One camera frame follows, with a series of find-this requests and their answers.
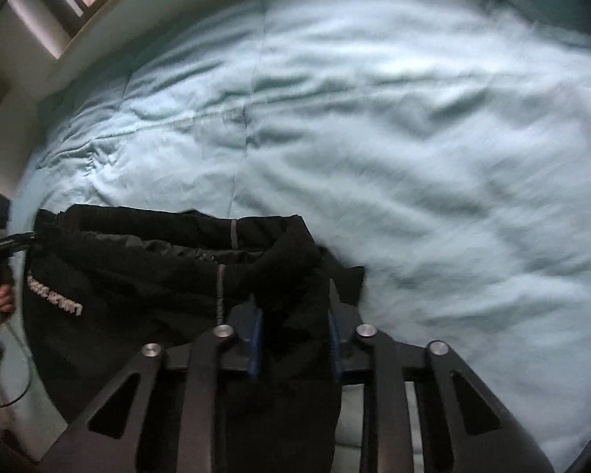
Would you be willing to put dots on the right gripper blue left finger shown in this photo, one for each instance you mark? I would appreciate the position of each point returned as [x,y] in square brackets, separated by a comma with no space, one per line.
[243,355]

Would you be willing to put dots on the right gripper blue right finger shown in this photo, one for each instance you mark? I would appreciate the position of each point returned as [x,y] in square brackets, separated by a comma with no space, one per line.
[346,357]

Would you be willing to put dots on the black jacket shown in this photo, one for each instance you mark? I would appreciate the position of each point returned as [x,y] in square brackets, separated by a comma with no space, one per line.
[100,282]

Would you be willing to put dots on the light blue quilt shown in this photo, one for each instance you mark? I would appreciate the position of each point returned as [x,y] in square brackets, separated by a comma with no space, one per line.
[444,145]

